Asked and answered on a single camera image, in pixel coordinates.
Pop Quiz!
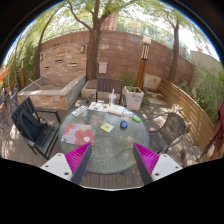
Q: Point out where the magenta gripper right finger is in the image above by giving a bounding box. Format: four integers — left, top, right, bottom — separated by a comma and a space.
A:
133, 143, 182, 185

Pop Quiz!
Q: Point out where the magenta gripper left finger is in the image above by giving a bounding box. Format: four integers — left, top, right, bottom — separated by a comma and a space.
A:
41, 143, 92, 185

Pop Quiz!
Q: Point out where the floral pink mouse pad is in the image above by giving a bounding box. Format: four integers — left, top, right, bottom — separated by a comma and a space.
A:
61, 123, 96, 146

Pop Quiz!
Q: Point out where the dark blue computer mouse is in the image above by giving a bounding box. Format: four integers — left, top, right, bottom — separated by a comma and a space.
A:
120, 121, 127, 129

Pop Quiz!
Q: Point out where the wicker metal chair right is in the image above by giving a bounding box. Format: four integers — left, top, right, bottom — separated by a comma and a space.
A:
145, 112, 187, 153

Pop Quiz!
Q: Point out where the black slatted chair left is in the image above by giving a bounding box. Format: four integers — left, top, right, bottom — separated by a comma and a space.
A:
11, 97, 61, 160

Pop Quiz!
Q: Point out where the green tube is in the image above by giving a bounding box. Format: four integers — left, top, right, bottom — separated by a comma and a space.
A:
132, 115, 141, 123

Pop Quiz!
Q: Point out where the round glass patio table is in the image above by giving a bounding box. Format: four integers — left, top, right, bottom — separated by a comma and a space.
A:
59, 108, 150, 174

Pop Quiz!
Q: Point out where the yellow sticky note pad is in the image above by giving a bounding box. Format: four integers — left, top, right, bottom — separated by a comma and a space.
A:
101, 122, 113, 132

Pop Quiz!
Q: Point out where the patterned card on table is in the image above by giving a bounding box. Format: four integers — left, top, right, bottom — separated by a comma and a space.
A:
72, 105, 88, 116

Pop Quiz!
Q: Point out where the wooden slat fence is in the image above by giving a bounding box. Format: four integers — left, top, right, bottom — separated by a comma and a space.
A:
158, 79, 213, 149

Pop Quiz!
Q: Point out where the open magazine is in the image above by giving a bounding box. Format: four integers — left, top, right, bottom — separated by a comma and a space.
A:
88, 102, 124, 116

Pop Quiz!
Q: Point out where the white square planter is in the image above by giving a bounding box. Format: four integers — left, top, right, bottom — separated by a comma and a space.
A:
124, 86, 144, 110

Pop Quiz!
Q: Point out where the stone raised planter bed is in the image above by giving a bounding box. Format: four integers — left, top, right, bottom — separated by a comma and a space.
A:
17, 75, 86, 110

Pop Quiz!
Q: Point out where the red folded umbrella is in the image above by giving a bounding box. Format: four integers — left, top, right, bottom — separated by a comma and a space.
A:
202, 99, 224, 155

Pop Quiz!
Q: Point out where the clear plastic cup with straw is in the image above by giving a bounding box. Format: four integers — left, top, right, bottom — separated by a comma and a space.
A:
109, 89, 116, 106

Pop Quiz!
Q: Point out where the dark wooden chair back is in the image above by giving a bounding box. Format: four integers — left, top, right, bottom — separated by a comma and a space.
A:
86, 78, 127, 106

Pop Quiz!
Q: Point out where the right tree trunk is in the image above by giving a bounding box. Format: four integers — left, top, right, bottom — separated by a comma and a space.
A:
167, 16, 179, 82

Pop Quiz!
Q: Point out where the central tree trunk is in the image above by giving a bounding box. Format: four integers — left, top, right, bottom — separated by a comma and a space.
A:
68, 0, 113, 80

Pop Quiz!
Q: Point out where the wooden lamp post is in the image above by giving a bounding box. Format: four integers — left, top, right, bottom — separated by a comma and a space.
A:
135, 37, 151, 88

